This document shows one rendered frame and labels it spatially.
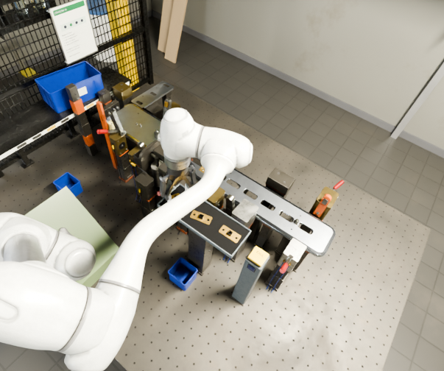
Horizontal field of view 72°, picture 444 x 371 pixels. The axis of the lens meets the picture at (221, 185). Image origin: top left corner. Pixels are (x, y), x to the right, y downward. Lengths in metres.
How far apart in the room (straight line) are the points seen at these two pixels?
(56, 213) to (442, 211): 3.17
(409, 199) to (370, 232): 1.44
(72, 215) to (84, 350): 0.87
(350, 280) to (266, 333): 0.54
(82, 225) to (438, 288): 2.59
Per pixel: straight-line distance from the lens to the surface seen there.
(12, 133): 1.91
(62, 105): 1.94
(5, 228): 1.24
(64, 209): 1.52
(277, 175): 1.59
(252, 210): 1.33
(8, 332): 0.70
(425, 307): 2.89
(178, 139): 0.92
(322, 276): 1.76
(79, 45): 2.10
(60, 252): 1.28
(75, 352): 0.76
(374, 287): 1.86
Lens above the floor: 2.21
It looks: 52 degrees down
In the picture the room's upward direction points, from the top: 9 degrees clockwise
